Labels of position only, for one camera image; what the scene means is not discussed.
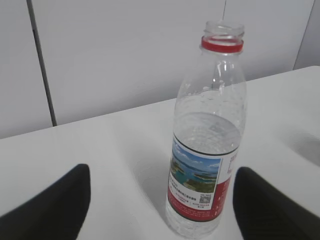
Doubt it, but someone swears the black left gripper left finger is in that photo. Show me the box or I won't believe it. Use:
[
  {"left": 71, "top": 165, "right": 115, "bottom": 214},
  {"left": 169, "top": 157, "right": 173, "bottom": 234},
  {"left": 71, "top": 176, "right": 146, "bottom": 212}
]
[{"left": 0, "top": 164, "right": 90, "bottom": 240}]

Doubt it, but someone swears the clear water bottle red label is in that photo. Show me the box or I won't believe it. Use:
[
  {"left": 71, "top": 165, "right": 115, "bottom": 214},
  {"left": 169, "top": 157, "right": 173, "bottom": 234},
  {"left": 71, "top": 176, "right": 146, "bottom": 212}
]
[{"left": 165, "top": 21, "right": 247, "bottom": 240}]

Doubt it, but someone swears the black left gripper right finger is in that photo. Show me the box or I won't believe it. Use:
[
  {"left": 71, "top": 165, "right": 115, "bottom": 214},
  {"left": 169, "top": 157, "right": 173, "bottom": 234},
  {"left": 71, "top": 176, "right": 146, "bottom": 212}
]
[{"left": 232, "top": 167, "right": 320, "bottom": 240}]

